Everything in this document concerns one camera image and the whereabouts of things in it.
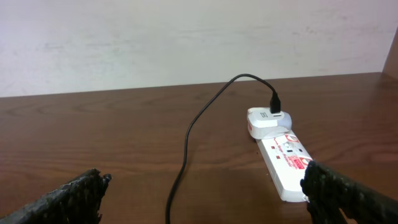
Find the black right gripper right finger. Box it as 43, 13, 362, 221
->
300, 161, 397, 223

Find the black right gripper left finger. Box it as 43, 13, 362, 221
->
1, 169, 111, 224

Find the black USB charging cable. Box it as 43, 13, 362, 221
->
165, 73, 282, 224

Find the white power strip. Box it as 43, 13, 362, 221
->
257, 131, 312, 202

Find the white USB wall charger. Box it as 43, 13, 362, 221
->
247, 108, 292, 139

